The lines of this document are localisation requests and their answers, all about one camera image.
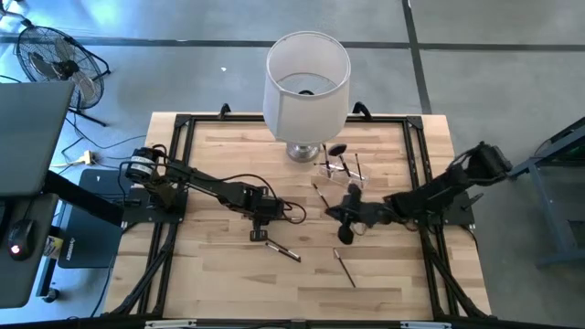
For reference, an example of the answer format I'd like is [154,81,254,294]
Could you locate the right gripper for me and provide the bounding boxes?
[326,183,394,246]

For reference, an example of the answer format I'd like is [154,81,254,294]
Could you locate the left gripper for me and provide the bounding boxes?
[249,198,287,242]

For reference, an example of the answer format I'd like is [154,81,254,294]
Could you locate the foundation brush silver ferrule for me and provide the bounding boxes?
[264,241,303,264]

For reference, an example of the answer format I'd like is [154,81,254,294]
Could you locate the black spoolie brow brush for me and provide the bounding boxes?
[312,183,331,210]

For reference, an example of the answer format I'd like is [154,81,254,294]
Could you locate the large fluffy powder brush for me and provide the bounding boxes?
[326,143,353,178]

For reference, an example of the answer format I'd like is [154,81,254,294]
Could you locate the clear acrylic organizer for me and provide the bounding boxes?
[317,154,370,189]

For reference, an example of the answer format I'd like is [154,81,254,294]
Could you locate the white shade silver table lamp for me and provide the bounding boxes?
[261,29,353,162]

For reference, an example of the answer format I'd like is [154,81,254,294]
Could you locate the black computer case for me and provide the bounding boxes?
[57,167,141,270]

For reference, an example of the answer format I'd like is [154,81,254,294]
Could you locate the beige power strip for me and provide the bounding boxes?
[75,149,98,166]

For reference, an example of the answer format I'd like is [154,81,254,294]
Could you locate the grey metal stand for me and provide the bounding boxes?
[507,117,585,269]

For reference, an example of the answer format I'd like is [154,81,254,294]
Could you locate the yellow tag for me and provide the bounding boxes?
[43,235,65,260]

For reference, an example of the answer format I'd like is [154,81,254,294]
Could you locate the dark grey desk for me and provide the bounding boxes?
[0,192,59,310]

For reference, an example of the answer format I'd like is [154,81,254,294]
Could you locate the black computer mouse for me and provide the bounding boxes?
[7,218,37,262]

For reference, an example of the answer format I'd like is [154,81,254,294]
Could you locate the grey monitor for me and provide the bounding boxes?
[0,80,76,198]

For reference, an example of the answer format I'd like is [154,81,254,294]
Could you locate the black floor fan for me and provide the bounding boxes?
[15,25,112,128]

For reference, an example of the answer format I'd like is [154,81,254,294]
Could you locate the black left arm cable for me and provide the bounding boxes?
[218,172,308,226]

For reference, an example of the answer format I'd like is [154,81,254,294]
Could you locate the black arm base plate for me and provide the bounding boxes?
[122,186,189,225]
[422,190,476,228]

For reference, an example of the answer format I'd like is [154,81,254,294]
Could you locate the white bracket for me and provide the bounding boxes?
[400,320,453,329]
[144,319,197,329]

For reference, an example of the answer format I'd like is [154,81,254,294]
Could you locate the black aluminium table frame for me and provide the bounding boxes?
[102,112,493,321]

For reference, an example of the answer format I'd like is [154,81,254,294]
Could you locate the black floor cable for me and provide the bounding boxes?
[58,113,148,177]

